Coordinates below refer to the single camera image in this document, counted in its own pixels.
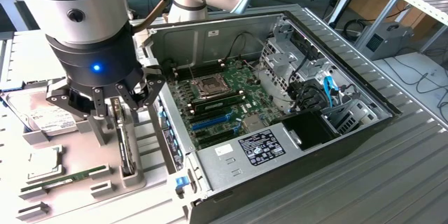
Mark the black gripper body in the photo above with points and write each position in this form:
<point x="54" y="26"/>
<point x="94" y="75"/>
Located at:
<point x="98" y="61"/>

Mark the graphics card with metal bracket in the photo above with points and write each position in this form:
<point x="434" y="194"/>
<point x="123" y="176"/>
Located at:
<point x="124" y="140"/>

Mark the silver hard disk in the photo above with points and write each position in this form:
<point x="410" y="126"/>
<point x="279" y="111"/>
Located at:
<point x="35" y="119"/>

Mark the metal CPU socket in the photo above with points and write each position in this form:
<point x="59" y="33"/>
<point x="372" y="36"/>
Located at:
<point x="210" y="86"/>

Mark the black RAM slot bank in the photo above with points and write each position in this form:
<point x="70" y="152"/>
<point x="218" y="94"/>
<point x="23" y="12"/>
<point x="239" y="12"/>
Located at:
<point x="210" y="69"/>

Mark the dark RAM stick with label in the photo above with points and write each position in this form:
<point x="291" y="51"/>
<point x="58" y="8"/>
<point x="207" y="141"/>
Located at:
<point x="214" y="106"/>

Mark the blue expansion slot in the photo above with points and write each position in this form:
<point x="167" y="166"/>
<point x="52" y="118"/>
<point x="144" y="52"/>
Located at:
<point x="210" y="122"/>

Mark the grey parts rack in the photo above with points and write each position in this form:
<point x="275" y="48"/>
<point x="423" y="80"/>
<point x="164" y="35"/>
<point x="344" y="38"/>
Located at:
<point x="80" y="161"/>

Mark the silver CPU chip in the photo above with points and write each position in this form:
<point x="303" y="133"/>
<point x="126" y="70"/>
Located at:
<point x="43" y="163"/>

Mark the green motherboard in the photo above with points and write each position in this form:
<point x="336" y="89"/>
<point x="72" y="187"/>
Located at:
<point x="244" y="82"/>

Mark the green RAM stick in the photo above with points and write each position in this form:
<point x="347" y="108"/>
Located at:
<point x="80" y="175"/>

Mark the silver chipset heatsink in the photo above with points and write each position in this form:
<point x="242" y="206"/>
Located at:
<point x="254" y="124"/>

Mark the silver power supply unit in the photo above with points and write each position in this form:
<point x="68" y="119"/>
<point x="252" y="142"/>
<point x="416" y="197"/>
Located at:
<point x="224" y="166"/>

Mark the blue case latch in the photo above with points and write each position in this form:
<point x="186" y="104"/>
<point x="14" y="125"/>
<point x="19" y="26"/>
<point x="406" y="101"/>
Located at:
<point x="180" y="182"/>

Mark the perforated metal disk bay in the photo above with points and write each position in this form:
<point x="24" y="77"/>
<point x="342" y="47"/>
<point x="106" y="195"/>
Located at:
<point x="287" y="61"/>

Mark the open black PC case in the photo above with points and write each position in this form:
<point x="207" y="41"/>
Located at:
<point x="315" y="176"/>

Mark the grey control box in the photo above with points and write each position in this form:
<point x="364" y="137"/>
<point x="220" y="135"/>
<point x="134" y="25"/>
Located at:
<point x="388" y="41"/>

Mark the aluminium frame rack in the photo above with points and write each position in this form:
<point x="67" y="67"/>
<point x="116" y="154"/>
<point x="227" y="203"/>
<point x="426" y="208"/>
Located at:
<point x="426" y="2"/>

